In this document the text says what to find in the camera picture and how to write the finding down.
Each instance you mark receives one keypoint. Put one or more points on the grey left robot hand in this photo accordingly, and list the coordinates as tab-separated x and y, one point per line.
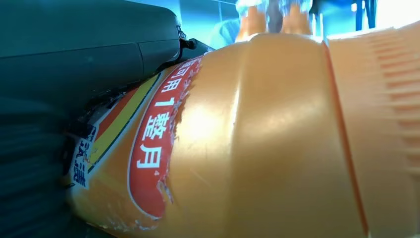
82	49

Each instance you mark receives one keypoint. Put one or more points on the orange plastic bottle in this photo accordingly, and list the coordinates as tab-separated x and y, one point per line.
262	138
251	23
295	21

